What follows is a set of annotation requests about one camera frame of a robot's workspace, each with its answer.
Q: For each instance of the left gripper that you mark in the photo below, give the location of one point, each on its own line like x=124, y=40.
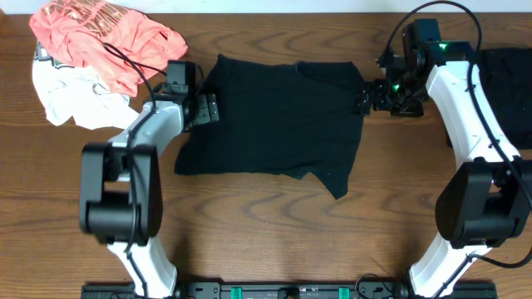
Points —
x=207, y=111

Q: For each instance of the folded black garment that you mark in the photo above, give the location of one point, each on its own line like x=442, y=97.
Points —
x=505, y=75

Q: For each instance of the orange t-shirt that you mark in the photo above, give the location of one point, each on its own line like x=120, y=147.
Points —
x=122, y=45

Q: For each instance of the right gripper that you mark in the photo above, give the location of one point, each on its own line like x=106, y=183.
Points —
x=380, y=103

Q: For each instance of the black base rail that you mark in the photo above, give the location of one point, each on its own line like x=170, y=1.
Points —
x=291, y=290

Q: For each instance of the white t-shirt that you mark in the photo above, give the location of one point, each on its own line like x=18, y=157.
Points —
x=79, y=94

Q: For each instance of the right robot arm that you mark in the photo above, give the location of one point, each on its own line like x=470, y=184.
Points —
x=488, y=200

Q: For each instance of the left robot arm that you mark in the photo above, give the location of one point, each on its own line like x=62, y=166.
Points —
x=120, y=195

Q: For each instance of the black t-shirt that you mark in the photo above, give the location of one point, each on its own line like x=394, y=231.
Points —
x=288, y=120

